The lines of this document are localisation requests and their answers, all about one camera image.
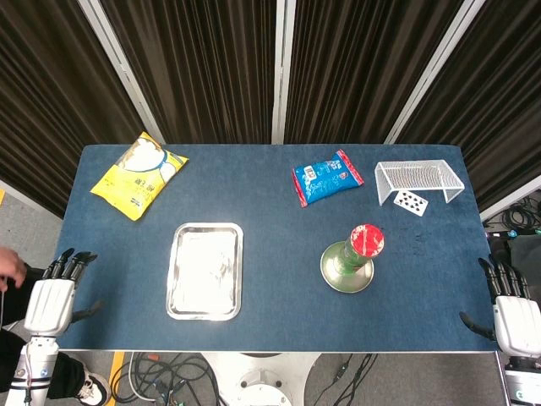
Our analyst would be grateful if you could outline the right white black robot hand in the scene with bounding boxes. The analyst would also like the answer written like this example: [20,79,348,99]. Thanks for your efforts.
[459,256,541,359]

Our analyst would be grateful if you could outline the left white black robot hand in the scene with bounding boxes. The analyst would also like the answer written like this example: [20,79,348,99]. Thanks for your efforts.
[24,248,103,338]

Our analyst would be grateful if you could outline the green Pringles chips can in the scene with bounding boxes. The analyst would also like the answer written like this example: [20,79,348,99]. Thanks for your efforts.
[333,222,386,278]

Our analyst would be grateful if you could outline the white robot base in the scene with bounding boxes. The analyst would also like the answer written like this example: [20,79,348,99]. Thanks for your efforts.
[201,353,321,406]

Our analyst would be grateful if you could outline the bystander bare hand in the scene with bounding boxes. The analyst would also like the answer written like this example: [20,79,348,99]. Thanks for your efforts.
[0,247,28,293]

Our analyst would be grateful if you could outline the bystander black clothing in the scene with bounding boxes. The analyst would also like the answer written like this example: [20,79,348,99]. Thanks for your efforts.
[0,262,88,401]

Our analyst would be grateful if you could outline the bystander white black shoe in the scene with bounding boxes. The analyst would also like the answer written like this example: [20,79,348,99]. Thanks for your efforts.
[78,366,112,405]

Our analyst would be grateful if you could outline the yellow snack bag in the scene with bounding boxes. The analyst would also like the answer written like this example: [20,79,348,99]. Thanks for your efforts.
[90,131,189,222]

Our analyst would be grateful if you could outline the rectangular steel tray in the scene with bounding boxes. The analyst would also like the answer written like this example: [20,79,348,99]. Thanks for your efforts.
[165,222,245,321]

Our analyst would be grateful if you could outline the spades playing card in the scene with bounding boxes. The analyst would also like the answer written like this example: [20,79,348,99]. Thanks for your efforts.
[393,189,429,217]

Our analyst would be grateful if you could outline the round steel plate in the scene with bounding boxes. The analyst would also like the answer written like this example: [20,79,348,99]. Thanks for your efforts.
[320,240,375,294]

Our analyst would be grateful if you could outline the dark brown pleated curtain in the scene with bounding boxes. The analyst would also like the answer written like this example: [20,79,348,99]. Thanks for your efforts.
[396,0,541,212]
[99,0,279,145]
[283,0,466,145]
[0,0,148,219]

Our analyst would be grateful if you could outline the blue snack bag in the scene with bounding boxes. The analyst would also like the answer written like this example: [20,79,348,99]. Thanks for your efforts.
[292,149,365,209]

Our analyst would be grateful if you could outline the black coiled floor cables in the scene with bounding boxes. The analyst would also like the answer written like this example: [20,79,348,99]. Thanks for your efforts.
[501,195,541,232]

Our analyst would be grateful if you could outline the white floor cable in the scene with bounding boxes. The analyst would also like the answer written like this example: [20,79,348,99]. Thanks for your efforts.
[128,353,158,402]

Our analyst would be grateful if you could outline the white partition frame post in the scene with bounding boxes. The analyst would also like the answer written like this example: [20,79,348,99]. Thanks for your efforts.
[383,0,488,145]
[271,0,297,145]
[479,173,541,222]
[78,0,166,145]

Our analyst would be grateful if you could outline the black floor cable tangle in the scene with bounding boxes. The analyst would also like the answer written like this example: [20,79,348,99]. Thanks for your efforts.
[110,353,223,406]

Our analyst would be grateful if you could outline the white wire mesh goal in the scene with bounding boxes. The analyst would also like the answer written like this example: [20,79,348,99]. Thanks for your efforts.
[374,159,466,207]

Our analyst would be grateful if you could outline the black cable with adapter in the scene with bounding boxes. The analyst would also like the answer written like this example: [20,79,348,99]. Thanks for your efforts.
[327,353,380,406]

